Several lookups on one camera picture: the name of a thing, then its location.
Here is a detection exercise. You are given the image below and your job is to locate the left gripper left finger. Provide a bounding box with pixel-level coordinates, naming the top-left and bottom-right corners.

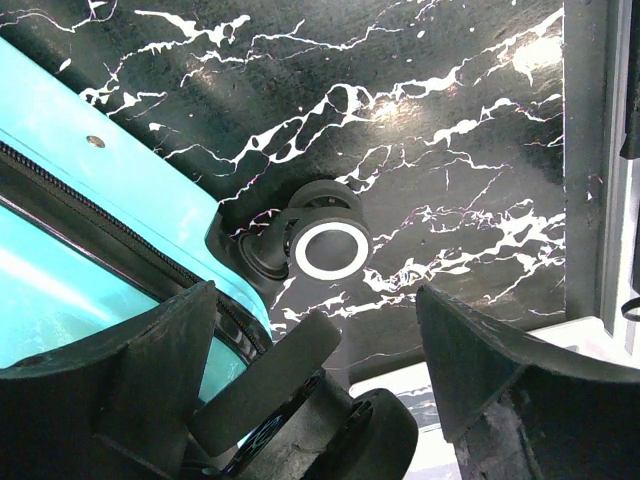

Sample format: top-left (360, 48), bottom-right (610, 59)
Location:
top-left (1, 282), bottom-right (217, 479)

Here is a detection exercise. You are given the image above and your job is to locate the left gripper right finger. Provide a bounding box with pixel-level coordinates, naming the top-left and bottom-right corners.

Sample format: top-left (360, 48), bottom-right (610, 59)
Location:
top-left (416, 284), bottom-right (639, 479)

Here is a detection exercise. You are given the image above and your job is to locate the pink and teal kids suitcase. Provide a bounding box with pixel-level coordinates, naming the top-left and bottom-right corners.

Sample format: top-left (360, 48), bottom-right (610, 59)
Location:
top-left (1, 43), bottom-right (418, 479)

